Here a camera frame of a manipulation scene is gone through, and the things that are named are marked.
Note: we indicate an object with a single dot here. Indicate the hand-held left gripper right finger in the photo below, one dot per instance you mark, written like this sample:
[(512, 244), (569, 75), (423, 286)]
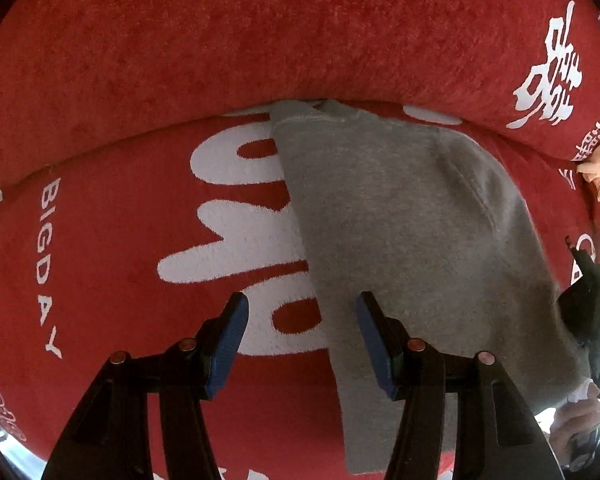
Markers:
[(377, 345)]

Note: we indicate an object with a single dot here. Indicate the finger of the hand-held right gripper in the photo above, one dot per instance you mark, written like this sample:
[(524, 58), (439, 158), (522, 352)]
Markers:
[(592, 305)]

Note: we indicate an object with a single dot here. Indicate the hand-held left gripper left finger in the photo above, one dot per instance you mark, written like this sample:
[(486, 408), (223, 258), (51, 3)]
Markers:
[(226, 345)]

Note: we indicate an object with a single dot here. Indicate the grey sweater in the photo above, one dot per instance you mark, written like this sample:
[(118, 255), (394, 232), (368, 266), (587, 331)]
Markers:
[(405, 220)]

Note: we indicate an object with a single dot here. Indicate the person's right hand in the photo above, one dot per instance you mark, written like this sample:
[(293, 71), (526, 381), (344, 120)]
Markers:
[(572, 425)]

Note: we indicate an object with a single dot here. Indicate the red printed sofa cover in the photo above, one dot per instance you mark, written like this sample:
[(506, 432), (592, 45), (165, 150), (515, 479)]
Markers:
[(130, 60)]

